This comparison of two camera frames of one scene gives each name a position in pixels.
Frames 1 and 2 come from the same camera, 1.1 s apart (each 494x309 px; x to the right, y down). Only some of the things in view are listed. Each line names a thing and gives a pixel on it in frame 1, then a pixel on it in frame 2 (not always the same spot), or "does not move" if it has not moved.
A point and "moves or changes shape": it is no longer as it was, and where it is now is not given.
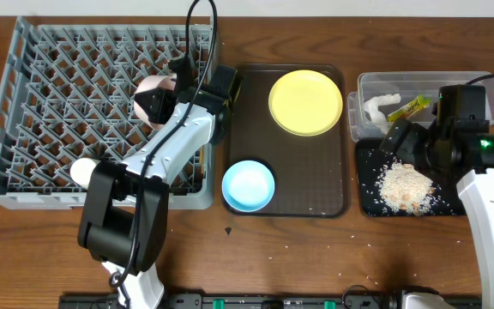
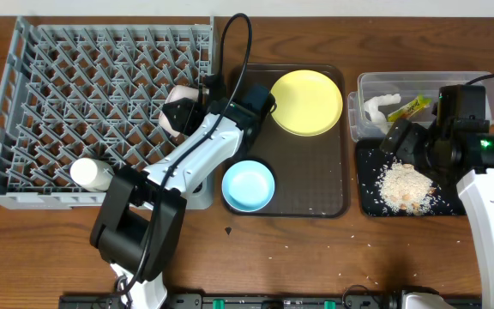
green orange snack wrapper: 422,101 does not move
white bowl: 147,83 moves or changes shape
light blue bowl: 248,185 does not move
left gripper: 157,103 to 183,115
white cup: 81,170 does not move
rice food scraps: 405,189 does not move
